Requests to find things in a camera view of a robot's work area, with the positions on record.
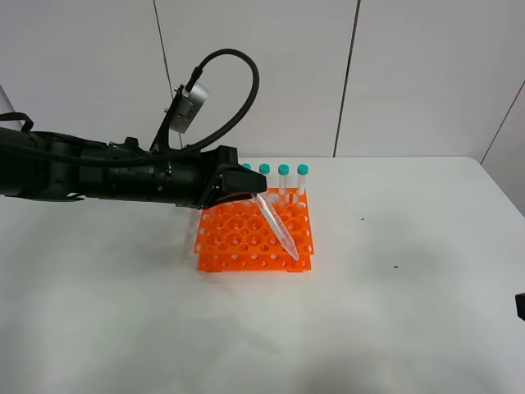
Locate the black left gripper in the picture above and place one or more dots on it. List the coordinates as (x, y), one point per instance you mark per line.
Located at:
(204, 180)

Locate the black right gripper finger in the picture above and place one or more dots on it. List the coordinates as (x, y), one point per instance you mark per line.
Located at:
(520, 305)

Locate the green-capped test tube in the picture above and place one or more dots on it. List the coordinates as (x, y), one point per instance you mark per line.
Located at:
(276, 224)

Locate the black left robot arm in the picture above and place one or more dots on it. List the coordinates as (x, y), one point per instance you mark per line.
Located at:
(26, 177)

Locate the orange test tube rack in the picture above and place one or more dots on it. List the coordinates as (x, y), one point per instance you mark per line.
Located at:
(236, 237)

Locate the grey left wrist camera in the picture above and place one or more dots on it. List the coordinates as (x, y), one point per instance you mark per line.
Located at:
(184, 107)

